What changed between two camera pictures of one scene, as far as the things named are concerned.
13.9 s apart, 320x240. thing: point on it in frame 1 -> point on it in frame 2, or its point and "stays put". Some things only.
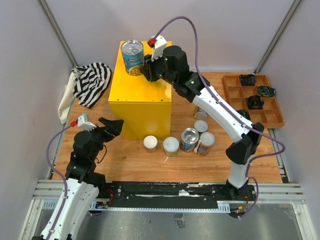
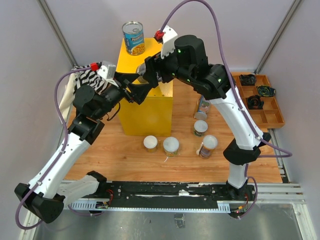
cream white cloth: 68,97 stays put
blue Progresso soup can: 133,53 -> 134,37
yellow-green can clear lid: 170,146 stays put
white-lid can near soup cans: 201,125 stays put
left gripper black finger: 114,127 -> 139,92
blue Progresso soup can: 189,137 -> 141,70
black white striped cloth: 91,82 stays put
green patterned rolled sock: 265,90 stays put
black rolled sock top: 249,79 stays put
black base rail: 165,194 stays put
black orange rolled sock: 254,102 stays put
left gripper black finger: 108,123 -> 130,76
